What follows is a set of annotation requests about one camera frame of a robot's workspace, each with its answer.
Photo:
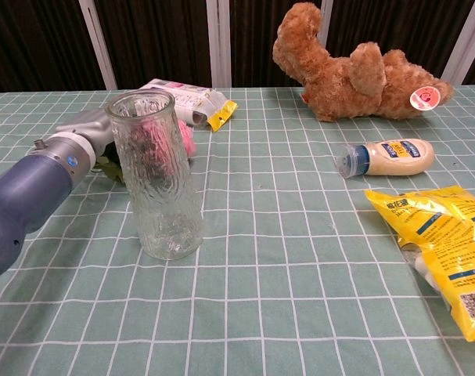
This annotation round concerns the yellow plastic snack bag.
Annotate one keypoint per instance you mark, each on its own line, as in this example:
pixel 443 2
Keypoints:
pixel 444 235

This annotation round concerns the dark pleated curtain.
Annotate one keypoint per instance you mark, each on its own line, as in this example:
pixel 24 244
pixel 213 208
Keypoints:
pixel 163 39

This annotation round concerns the white slotted frame post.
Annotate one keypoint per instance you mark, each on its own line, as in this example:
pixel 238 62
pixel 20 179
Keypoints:
pixel 466 43
pixel 219 43
pixel 98 43
pixel 325 19

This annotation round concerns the green checkered tablecloth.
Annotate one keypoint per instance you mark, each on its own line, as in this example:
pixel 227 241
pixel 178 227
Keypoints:
pixel 260 274

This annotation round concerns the mayonnaise squeeze bottle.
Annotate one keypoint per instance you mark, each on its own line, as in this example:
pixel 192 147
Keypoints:
pixel 393 157

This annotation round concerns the pink artificial flower bouquet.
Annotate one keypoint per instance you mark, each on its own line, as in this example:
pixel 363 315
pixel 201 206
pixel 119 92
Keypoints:
pixel 187 138

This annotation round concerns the left blue robot arm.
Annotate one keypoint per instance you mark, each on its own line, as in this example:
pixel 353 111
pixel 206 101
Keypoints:
pixel 29 192

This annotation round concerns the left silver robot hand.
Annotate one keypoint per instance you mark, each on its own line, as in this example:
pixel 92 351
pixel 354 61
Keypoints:
pixel 91 127

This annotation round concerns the clear textured glass vase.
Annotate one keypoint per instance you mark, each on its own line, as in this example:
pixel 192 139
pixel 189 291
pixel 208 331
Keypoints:
pixel 163 184

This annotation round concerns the brown plush teddy bear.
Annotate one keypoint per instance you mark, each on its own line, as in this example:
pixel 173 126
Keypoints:
pixel 339 86

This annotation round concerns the white and yellow package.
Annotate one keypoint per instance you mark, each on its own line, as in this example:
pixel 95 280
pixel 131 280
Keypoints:
pixel 190 102

